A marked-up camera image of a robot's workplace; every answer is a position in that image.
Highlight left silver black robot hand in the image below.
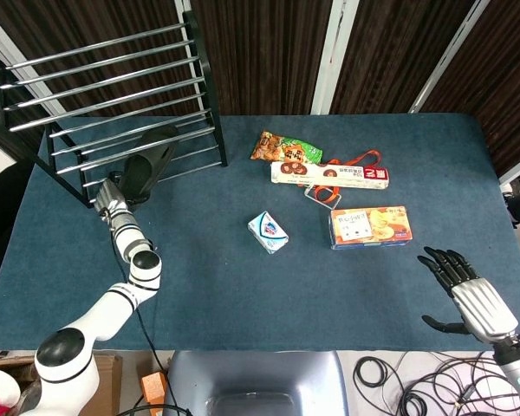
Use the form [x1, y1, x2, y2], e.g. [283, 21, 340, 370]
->
[93, 171, 151, 216]

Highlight blue table cloth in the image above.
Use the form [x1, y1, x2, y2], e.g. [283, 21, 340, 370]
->
[0, 113, 520, 352]

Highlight orange blue cracker box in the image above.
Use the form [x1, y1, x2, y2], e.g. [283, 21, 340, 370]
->
[328, 205, 413, 251]

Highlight orange green snack bag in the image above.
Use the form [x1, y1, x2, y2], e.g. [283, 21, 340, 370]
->
[250, 130, 324, 165]

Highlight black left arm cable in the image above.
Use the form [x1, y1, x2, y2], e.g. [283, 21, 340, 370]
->
[106, 207, 177, 391]

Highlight tangled black floor cables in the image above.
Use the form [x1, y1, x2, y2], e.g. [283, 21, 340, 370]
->
[396, 349, 520, 416]

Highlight orange foam block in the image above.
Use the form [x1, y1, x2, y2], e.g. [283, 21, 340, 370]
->
[140, 370, 168, 406]

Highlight clear plastic badge holder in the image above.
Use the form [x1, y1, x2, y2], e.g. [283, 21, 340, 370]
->
[304, 185, 342, 206]

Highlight long white cookie box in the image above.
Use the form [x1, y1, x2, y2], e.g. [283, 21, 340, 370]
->
[270, 160, 392, 191]

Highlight white blue soap box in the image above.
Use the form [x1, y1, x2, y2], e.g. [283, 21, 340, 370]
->
[247, 210, 289, 256]

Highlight orange lanyard strap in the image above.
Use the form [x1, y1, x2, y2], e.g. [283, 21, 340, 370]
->
[301, 149, 382, 204]

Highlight brown slatted folding screen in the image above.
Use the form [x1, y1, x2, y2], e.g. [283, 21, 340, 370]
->
[0, 0, 520, 179]

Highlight black chrome shoe rack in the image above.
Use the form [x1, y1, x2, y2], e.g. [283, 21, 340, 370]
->
[0, 10, 229, 210]

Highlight coiled black floor cable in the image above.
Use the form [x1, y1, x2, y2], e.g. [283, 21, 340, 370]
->
[353, 354, 400, 387]

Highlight grey robot torso base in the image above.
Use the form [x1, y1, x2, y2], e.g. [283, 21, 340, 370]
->
[164, 349, 350, 416]

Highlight black rubber slipper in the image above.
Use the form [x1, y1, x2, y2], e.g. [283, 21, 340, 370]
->
[119, 125, 179, 204]

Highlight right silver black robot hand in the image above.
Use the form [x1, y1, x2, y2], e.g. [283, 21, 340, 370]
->
[417, 246, 520, 346]

